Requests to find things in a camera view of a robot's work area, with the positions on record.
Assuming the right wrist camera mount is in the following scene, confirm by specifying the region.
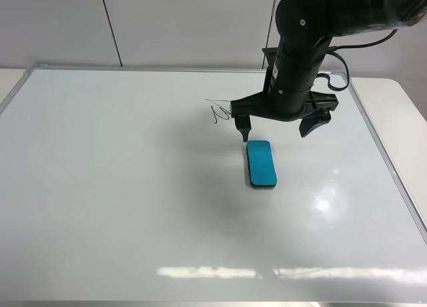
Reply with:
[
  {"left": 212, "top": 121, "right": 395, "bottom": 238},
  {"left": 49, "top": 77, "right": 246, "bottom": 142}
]
[{"left": 262, "top": 47, "right": 278, "bottom": 73}]

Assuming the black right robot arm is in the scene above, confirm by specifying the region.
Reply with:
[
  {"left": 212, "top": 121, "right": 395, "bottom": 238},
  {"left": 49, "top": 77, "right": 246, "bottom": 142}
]
[{"left": 230, "top": 0, "right": 426, "bottom": 141}]

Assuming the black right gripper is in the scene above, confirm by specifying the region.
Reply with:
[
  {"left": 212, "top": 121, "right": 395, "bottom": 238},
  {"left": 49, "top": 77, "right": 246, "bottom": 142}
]
[{"left": 230, "top": 84, "right": 338, "bottom": 142}]

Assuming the white whiteboard with aluminium frame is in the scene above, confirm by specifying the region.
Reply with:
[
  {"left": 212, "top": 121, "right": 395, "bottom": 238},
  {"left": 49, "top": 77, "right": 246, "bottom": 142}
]
[{"left": 1, "top": 69, "right": 426, "bottom": 303}]

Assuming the blue whiteboard eraser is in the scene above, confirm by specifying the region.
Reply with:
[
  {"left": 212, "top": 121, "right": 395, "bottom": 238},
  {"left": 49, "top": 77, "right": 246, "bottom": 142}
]
[{"left": 246, "top": 140, "right": 278, "bottom": 189}]

